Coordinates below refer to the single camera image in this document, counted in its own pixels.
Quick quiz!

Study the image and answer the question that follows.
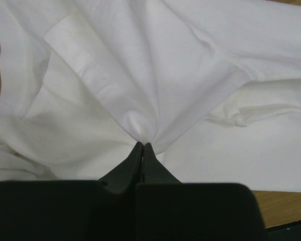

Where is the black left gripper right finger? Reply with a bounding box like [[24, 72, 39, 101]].
[[135, 144, 268, 240]]

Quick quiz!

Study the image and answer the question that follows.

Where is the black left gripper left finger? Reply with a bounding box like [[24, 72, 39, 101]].
[[0, 143, 143, 240]]

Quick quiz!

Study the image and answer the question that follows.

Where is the white printed t-shirt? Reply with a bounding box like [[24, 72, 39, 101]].
[[0, 1, 301, 192]]

